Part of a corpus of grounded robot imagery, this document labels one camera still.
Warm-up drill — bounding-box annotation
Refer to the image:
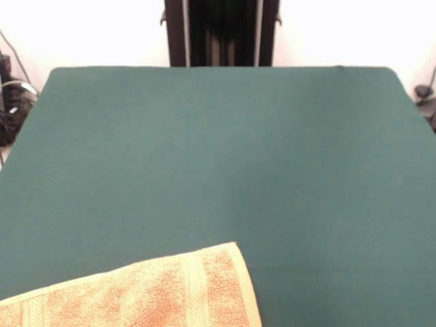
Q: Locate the tan terry towel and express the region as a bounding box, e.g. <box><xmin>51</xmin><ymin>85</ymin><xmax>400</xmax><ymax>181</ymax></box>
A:
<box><xmin>0</xmin><ymin>241</ymin><xmax>263</xmax><ymax>327</ymax></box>

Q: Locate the dark green table cloth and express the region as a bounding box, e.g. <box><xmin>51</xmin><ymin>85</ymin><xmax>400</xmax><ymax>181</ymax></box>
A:
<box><xmin>0</xmin><ymin>65</ymin><xmax>436</xmax><ymax>327</ymax></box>

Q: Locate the black rounded device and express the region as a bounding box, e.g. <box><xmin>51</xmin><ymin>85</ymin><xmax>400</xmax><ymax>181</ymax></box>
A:
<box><xmin>414</xmin><ymin>84</ymin><xmax>436</xmax><ymax>134</ymax></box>

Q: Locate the black plug adapter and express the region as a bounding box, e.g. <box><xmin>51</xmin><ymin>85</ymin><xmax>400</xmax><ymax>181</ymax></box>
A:
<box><xmin>0</xmin><ymin>54</ymin><xmax>13</xmax><ymax>81</ymax></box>

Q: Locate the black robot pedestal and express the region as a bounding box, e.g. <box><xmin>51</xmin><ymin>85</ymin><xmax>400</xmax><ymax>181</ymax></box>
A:
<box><xmin>159</xmin><ymin>0</ymin><xmax>283</xmax><ymax>67</ymax></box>

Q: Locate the black cable heap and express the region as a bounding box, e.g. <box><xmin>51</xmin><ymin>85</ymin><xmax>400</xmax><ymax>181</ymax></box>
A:
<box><xmin>0</xmin><ymin>80</ymin><xmax>39</xmax><ymax>147</ymax></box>

